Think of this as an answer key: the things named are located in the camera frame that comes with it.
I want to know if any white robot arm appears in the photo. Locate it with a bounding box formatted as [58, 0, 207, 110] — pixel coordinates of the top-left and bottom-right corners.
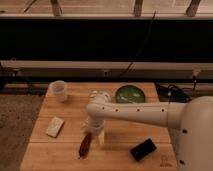
[86, 92, 213, 171]

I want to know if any black rectangular phone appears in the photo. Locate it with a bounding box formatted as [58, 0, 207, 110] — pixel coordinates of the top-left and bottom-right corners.
[130, 139, 157, 161]

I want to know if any translucent white plastic cup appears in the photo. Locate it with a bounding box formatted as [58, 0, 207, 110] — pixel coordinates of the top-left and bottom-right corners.
[50, 80, 68, 102]

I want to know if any black hanging cable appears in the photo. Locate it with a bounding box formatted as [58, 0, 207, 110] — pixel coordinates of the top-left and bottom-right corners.
[118, 10, 157, 78]

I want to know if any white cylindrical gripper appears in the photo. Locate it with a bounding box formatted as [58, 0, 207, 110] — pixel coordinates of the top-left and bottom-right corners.
[84, 118, 105, 146]

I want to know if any green ceramic bowl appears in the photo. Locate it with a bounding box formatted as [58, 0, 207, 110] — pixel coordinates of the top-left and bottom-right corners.
[115, 85, 146, 104]

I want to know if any white rectangular sponge block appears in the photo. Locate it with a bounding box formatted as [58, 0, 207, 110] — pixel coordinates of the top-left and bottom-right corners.
[46, 117, 64, 137]

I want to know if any black floor cable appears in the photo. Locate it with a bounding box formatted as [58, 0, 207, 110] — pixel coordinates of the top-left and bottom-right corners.
[155, 83, 193, 104]

